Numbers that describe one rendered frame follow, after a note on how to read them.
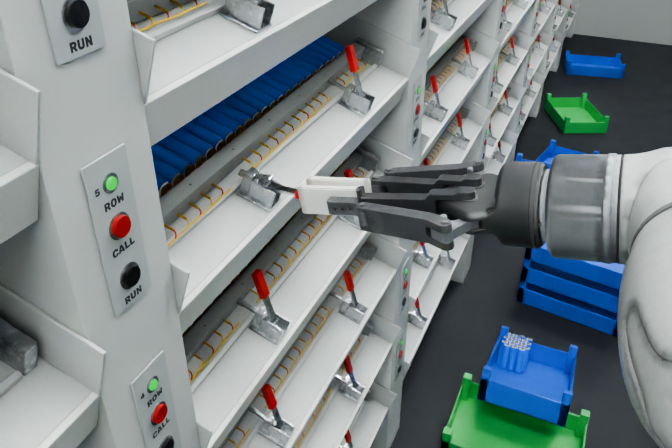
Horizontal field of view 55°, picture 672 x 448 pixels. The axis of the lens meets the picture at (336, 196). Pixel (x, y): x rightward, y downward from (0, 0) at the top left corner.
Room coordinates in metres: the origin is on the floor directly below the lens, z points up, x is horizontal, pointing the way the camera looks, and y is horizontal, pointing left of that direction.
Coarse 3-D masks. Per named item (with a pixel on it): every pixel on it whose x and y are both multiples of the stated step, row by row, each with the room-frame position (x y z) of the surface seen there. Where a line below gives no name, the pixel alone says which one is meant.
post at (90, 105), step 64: (0, 0) 0.33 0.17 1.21; (0, 64) 0.33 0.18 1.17; (64, 64) 0.36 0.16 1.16; (128, 64) 0.41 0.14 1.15; (64, 128) 0.35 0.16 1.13; (128, 128) 0.40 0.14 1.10; (64, 192) 0.34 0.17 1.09; (0, 256) 0.35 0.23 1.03; (64, 256) 0.33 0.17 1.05; (64, 320) 0.33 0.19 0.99; (128, 320) 0.36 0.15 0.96; (128, 384) 0.35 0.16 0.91
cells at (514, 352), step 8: (504, 336) 1.28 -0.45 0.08; (512, 336) 1.29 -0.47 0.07; (520, 336) 1.29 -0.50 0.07; (504, 344) 1.23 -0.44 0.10; (512, 344) 1.24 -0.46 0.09; (520, 344) 1.25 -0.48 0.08; (528, 344) 1.25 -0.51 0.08; (504, 352) 1.22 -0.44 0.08; (512, 352) 1.22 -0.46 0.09; (520, 352) 1.21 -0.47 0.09; (528, 352) 1.22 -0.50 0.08; (504, 360) 1.21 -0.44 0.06; (512, 360) 1.21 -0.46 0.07; (520, 360) 1.20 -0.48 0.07; (512, 368) 1.20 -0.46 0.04; (520, 368) 1.20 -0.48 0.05
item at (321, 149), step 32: (352, 32) 1.00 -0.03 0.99; (384, 32) 0.98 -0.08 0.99; (384, 64) 0.98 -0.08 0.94; (320, 96) 0.83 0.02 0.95; (384, 96) 0.88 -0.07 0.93; (288, 128) 0.73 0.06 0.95; (320, 128) 0.75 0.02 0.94; (352, 128) 0.77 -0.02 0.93; (256, 160) 0.65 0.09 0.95; (288, 160) 0.67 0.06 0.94; (320, 160) 0.68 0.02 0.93; (224, 224) 0.53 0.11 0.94; (256, 224) 0.55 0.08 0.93; (192, 256) 0.48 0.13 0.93; (224, 256) 0.49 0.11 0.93; (192, 288) 0.44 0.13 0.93; (224, 288) 0.50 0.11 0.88; (192, 320) 0.45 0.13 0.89
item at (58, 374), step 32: (0, 288) 0.35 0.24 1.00; (0, 320) 0.35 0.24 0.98; (32, 320) 0.34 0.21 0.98; (0, 352) 0.33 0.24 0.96; (32, 352) 0.33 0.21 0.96; (64, 352) 0.33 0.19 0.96; (96, 352) 0.32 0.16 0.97; (0, 384) 0.31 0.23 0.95; (32, 384) 0.32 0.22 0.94; (64, 384) 0.33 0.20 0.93; (96, 384) 0.32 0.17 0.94; (0, 416) 0.30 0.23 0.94; (32, 416) 0.30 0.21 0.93; (64, 416) 0.30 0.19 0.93; (96, 416) 0.33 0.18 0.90
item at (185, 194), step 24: (360, 48) 0.96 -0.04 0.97; (336, 72) 0.87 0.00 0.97; (288, 96) 0.76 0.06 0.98; (312, 96) 0.80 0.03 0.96; (264, 120) 0.70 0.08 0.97; (288, 120) 0.74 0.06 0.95; (240, 144) 0.64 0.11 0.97; (264, 144) 0.67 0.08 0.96; (216, 168) 0.58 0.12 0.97; (168, 192) 0.53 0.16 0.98; (192, 192) 0.54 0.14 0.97; (168, 216) 0.50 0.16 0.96
